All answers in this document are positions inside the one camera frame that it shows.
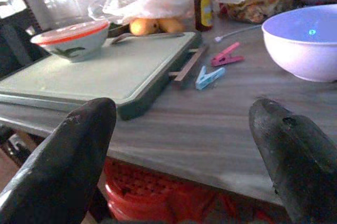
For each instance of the blue clothes peg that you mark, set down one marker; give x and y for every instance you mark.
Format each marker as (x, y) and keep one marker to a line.
(208, 78)

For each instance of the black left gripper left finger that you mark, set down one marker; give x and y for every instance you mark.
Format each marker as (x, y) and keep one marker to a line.
(63, 161)

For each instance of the brown bottle with yellow label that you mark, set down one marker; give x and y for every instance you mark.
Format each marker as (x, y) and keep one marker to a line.
(203, 3)

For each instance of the large white bowl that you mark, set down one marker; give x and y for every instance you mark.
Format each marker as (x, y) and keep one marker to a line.
(302, 42)

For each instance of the white cutting board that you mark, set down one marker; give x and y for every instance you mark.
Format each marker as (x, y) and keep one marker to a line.
(113, 69)

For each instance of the ceramic bowl with red lid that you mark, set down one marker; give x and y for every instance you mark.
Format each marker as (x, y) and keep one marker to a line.
(72, 41)

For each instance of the orange fruit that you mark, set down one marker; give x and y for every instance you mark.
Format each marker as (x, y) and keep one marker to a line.
(171, 25)
(143, 26)

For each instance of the red plastic stool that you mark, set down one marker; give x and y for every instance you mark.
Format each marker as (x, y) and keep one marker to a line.
(163, 197)

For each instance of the pink clothes peg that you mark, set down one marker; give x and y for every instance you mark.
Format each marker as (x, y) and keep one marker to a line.
(227, 55)

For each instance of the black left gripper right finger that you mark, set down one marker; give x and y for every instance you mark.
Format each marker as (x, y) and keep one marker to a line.
(297, 155)

